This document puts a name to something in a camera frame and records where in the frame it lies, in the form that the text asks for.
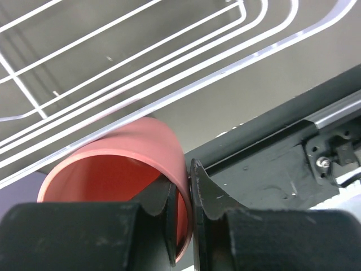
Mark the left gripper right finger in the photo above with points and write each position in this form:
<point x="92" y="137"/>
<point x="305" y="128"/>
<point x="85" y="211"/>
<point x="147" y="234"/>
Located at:
<point x="229" y="236"/>

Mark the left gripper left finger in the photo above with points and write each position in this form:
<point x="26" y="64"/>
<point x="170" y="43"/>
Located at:
<point x="136" y="235"/>

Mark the pink plastic cup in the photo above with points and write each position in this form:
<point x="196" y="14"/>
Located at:
<point x="121" y="164"/>

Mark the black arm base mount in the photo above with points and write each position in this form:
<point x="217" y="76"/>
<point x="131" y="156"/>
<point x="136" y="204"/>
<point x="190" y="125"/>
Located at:
<point x="294" y="156"/>

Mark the white wire dish rack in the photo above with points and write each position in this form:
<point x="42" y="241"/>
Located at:
<point x="70" y="68"/>

